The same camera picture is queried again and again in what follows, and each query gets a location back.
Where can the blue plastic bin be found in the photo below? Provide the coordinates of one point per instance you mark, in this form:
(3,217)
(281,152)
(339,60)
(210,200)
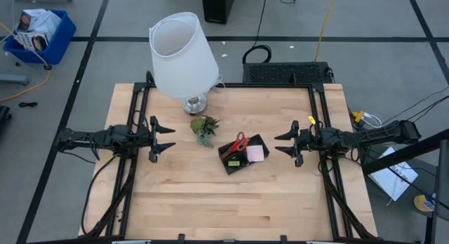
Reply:
(59,44)

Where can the black mesh desk organizer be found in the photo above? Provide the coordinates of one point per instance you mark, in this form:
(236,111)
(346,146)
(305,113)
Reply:
(260,140)

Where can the grey upright post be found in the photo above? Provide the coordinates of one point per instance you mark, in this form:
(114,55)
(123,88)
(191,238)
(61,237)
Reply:
(442,188)

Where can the white booklet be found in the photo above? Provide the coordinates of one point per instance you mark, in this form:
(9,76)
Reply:
(393,181)

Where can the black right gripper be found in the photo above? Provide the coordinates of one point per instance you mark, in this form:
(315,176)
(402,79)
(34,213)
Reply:
(308,140)

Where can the black upright box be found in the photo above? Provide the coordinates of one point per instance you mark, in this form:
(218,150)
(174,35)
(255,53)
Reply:
(217,7)

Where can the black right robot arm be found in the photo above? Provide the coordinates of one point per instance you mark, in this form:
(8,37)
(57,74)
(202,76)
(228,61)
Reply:
(372,137)

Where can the pale pink sticky note pad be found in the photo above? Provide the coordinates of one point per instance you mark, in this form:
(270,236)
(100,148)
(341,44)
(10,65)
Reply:
(255,153)

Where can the black rounded object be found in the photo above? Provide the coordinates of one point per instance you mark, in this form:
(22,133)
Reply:
(4,118)

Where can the white printed package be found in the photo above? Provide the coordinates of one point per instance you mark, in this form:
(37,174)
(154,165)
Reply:
(42,21)
(31,40)

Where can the white shade silver table lamp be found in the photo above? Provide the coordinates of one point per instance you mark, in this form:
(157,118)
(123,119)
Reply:
(182,54)

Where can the black mesh computer case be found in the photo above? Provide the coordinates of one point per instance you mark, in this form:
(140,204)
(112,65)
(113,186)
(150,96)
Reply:
(284,73)

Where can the yellow round disc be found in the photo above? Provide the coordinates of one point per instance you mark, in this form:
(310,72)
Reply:
(423,203)

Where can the succulent plant in black pot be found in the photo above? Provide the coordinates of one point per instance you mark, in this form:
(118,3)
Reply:
(203,126)

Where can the small yellow-green pad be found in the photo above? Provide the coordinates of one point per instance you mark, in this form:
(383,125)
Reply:
(234,163)

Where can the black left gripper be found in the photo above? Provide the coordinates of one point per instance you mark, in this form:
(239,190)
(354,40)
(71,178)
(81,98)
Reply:
(144,139)

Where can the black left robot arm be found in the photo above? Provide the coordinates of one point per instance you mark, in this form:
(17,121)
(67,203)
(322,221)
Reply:
(91,139)

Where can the black diagonal beam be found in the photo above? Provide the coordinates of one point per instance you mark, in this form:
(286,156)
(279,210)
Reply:
(403,153)

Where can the yellow plug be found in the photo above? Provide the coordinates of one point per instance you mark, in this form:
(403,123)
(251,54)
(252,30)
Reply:
(358,116)

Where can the black metal rig frame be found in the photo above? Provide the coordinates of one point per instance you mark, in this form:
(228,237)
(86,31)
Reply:
(231,85)

